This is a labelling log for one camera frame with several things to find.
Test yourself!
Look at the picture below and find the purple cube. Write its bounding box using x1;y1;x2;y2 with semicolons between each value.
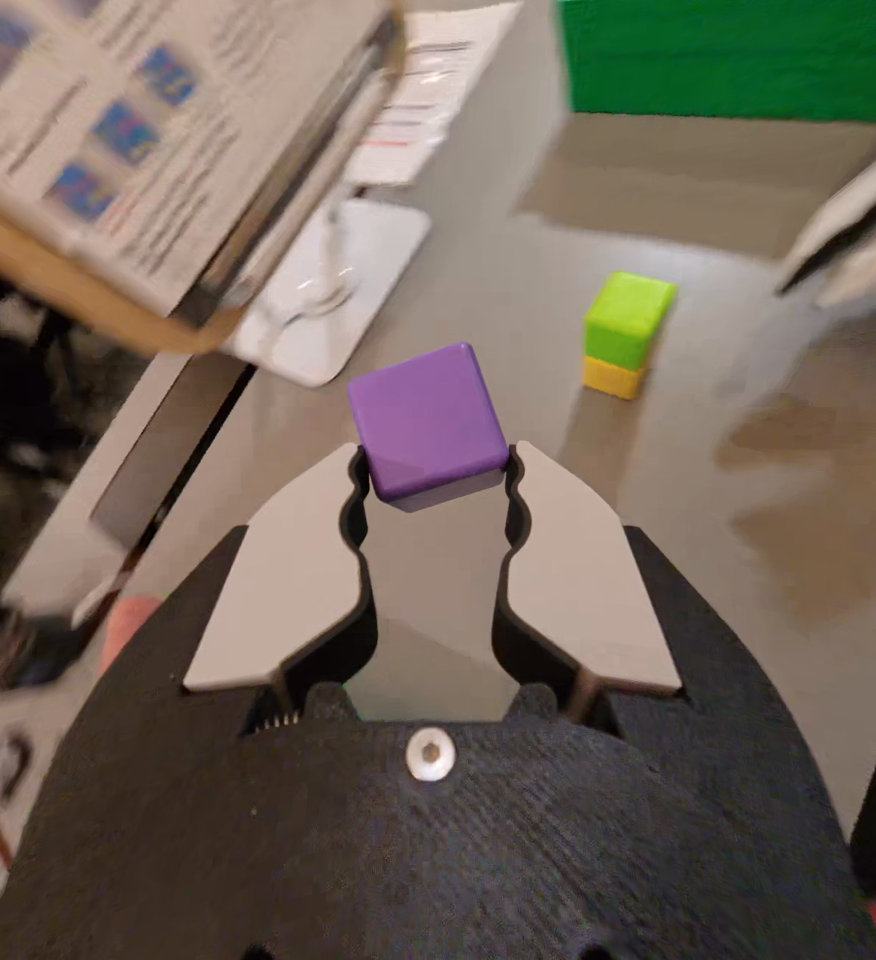
346;342;511;513

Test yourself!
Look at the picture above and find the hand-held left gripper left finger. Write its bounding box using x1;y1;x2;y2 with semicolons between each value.
183;442;379;714

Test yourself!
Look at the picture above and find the yellow cube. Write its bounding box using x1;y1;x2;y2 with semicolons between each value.
582;354;649;401

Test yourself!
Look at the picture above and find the white metal stand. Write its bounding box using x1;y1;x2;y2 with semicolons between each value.
224;198;433;389

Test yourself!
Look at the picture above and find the green plastic bin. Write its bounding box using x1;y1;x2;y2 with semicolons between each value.
554;0;876;123

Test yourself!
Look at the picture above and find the grey desk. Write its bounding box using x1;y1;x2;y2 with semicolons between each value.
0;0;876;849

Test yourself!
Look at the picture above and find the laminated paper sheet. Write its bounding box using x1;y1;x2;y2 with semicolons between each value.
348;3;521;187

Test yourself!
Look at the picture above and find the black power cube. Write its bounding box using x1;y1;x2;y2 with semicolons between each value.
0;603;90;695

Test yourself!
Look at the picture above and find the lime green cube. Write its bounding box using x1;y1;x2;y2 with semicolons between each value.
584;272;679;370

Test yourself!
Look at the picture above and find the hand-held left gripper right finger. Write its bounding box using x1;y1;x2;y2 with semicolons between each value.
492;440;684;723

